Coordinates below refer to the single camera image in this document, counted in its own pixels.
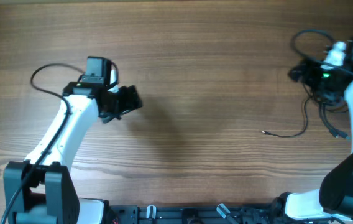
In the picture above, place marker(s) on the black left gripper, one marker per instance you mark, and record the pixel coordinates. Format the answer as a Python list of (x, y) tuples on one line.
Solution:
[(131, 101)]

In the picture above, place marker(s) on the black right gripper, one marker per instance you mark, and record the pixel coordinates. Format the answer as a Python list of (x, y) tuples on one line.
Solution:
[(306, 79)]

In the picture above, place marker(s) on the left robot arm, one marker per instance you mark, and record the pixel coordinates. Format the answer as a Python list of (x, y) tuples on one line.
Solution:
[(40, 189)]

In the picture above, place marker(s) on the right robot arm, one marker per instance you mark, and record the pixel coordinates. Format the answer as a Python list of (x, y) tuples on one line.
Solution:
[(333, 200)]

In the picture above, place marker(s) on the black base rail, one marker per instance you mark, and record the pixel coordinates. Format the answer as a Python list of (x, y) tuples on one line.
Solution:
[(251, 214)]

